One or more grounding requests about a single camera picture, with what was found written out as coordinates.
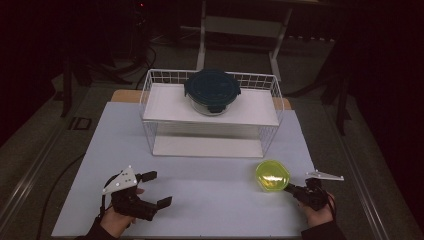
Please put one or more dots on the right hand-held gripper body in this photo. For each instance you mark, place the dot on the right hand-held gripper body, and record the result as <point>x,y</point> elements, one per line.
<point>313,196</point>

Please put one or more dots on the white metal stand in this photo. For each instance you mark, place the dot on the white metal stand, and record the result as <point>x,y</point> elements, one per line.
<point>201,50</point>

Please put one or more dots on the dark teal round lidded container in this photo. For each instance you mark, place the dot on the dark teal round lidded container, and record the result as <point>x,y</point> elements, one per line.
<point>211,88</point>

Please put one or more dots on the pale grey table mat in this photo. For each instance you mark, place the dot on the pale grey table mat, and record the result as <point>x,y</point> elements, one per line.
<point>213,200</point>

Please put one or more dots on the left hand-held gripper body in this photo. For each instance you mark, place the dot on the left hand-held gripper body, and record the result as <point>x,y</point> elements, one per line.
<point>123,181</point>

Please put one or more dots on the person's left hand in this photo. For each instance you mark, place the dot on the person's left hand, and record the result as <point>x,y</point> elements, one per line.
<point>115,221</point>

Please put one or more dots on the yellow-green small container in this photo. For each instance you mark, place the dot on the yellow-green small container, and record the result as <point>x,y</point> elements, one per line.
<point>271,175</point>

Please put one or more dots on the black floor socket box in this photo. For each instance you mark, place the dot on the black floor socket box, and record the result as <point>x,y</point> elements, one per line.
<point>80,123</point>

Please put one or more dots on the person's right hand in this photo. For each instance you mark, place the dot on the person's right hand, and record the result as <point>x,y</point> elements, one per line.
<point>316,216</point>

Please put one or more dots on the dark stand leg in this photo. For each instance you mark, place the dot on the dark stand leg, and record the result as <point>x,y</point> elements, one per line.
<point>341,110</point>
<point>66,93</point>

